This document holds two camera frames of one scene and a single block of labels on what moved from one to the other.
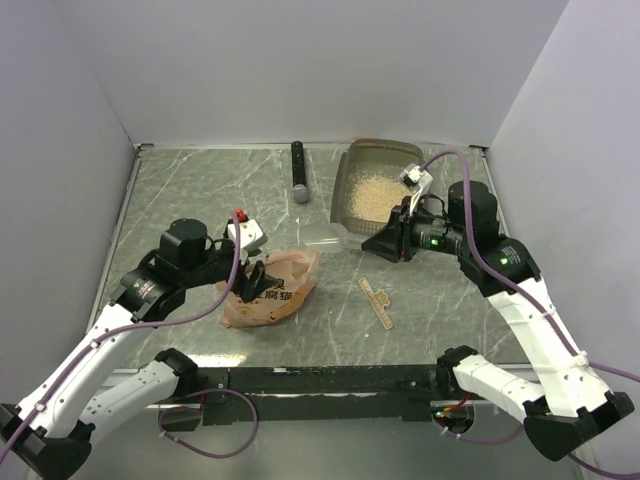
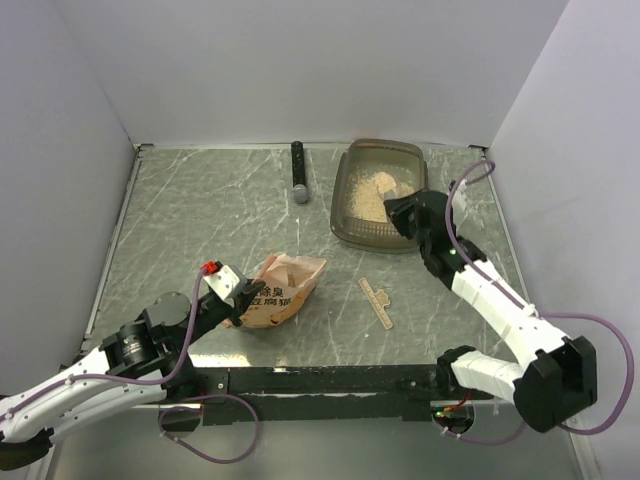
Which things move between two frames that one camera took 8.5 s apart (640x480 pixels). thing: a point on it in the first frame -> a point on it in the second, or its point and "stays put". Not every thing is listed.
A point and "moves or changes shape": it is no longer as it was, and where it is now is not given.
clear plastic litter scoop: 328,238 -> 386,185
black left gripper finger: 259,284 -> 244,301
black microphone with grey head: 300,192 stays put
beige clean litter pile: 374,196 stays put
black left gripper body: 219,263 -> 208,315
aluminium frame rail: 99,286 stays put
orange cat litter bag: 294,272 moves or changes shape
